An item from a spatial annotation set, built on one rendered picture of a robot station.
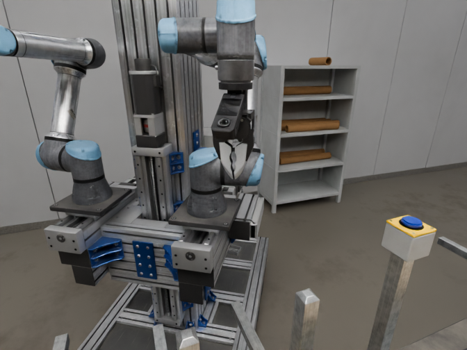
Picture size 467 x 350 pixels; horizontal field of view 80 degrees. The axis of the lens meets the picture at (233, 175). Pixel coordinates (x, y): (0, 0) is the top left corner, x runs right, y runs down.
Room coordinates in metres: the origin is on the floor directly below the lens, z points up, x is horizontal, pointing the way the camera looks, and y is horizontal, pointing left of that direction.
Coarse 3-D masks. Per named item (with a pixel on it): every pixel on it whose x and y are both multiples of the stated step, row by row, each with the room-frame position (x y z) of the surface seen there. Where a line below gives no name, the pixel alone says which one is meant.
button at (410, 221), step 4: (408, 216) 0.56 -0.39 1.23; (404, 220) 0.54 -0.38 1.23; (408, 220) 0.54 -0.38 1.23; (412, 220) 0.54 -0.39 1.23; (416, 220) 0.54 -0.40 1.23; (404, 224) 0.53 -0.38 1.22; (408, 224) 0.53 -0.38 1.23; (412, 224) 0.52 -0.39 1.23; (416, 224) 0.52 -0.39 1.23; (420, 224) 0.52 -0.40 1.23
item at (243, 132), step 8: (224, 88) 0.59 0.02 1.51; (232, 88) 0.58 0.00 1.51; (240, 88) 0.58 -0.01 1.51; (248, 88) 0.59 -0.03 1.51; (248, 112) 0.61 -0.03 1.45; (240, 120) 0.58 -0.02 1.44; (248, 120) 0.58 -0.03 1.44; (240, 128) 0.58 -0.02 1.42; (248, 128) 0.58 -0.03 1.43; (240, 136) 0.58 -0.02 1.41
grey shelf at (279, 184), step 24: (264, 72) 3.14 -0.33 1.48; (288, 72) 3.29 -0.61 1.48; (312, 72) 3.38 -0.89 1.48; (336, 72) 3.40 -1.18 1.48; (264, 96) 3.11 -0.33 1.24; (288, 96) 2.99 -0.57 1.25; (312, 96) 2.99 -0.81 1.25; (336, 96) 2.99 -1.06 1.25; (264, 120) 3.09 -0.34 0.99; (264, 144) 3.07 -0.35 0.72; (288, 144) 3.31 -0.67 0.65; (312, 144) 3.41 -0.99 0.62; (336, 144) 3.24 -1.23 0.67; (264, 168) 3.04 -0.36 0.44; (288, 168) 2.84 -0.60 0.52; (312, 168) 2.91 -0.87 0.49; (336, 168) 3.18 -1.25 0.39; (264, 192) 3.01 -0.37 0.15; (288, 192) 3.04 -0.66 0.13; (312, 192) 3.04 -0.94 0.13; (336, 192) 3.04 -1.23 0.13
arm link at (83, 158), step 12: (72, 144) 1.03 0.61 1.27; (84, 144) 1.05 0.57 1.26; (96, 144) 1.07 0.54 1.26; (60, 156) 1.02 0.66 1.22; (72, 156) 1.00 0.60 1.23; (84, 156) 1.00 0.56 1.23; (96, 156) 1.04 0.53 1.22; (72, 168) 1.00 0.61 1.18; (84, 168) 1.00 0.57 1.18; (96, 168) 1.03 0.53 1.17
